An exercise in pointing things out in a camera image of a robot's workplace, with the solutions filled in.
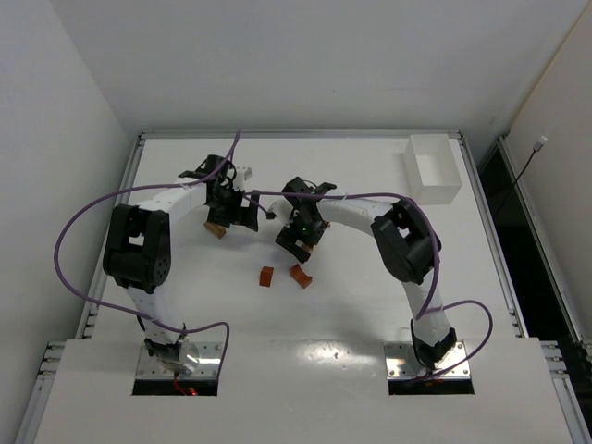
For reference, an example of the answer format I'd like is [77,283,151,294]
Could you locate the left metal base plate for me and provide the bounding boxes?
[135,341,223,381]

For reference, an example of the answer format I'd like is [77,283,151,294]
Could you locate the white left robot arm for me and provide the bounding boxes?
[103,154,258,374]

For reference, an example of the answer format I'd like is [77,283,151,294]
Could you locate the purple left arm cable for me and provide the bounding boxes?
[54,128,243,378]

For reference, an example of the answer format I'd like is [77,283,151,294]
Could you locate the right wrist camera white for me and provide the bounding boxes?
[266,200,292,225]

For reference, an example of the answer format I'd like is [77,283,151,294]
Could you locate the metal base plate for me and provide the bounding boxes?
[135,341,223,381]
[383,340,472,383]

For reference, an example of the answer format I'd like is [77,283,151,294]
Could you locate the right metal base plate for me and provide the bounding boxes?
[383,340,472,383]

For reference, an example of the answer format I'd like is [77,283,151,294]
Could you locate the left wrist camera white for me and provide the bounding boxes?
[232,166,253,191]

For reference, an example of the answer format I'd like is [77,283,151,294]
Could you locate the dark orange notched block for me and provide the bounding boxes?
[290,264,313,289]

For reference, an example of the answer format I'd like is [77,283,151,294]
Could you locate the dark orange wood cube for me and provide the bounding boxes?
[259,266,274,288]

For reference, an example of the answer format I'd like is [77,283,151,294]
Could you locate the black wall cable white plug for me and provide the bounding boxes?
[504,135,548,198]

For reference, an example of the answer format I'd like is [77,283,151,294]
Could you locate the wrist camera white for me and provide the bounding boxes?
[266,200,292,225]
[232,166,253,191]

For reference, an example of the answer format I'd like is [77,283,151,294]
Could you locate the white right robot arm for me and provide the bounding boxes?
[270,177,457,370]

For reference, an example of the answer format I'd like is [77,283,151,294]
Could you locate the brown long wood block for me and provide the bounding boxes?
[203,221,227,239]

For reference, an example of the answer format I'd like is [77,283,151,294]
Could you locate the white perforated basket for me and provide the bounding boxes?
[402,134,463,205]

